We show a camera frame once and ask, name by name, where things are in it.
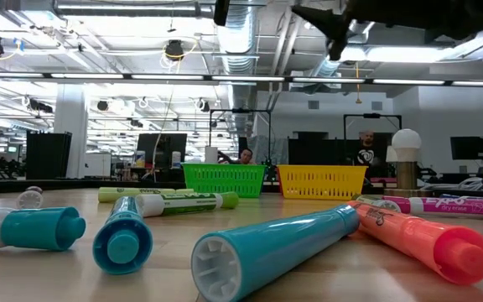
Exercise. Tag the red plastic basket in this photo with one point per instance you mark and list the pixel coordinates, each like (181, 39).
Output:
(278, 180)

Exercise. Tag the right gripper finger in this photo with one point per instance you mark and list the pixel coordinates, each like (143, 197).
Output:
(333, 25)

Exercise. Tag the black computer monitor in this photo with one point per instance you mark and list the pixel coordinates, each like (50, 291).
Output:
(468, 147)

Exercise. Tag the yellow plastic basket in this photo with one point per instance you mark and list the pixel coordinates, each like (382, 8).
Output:
(321, 182)

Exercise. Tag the teal highlighter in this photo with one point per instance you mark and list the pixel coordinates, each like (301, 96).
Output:
(122, 247)
(275, 251)

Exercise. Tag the black partition panel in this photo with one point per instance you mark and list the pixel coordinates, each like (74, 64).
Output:
(48, 155)

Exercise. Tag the large black screen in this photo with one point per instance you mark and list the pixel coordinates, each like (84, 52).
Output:
(162, 151)

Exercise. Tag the black aluminium table frame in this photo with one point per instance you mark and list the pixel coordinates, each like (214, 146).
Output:
(78, 184)

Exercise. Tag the white bulb brass lamp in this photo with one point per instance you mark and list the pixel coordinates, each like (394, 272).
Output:
(406, 142)

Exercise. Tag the blue Expo marker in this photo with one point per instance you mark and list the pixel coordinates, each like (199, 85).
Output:
(455, 196)

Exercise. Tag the teal Expo marker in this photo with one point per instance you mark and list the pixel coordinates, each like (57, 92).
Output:
(36, 228)

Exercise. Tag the yellow-green highlighter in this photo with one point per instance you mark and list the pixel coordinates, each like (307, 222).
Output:
(120, 194)

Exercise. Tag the green plastic basket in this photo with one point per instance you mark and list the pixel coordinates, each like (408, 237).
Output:
(224, 180)

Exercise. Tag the white wipes canister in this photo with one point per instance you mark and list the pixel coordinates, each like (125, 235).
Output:
(176, 158)
(140, 158)

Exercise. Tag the red Expo marker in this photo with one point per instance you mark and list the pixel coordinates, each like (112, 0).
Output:
(29, 200)
(455, 206)

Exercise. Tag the light green Expo marker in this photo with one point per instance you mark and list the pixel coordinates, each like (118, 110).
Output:
(183, 204)

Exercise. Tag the black ceiling device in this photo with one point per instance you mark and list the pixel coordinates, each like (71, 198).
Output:
(174, 49)

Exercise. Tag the person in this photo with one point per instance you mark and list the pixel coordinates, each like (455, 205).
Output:
(366, 149)
(245, 156)

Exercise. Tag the black gantry frame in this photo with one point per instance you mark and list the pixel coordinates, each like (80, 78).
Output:
(371, 115)

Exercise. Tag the orange highlighter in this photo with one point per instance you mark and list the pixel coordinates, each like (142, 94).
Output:
(413, 235)

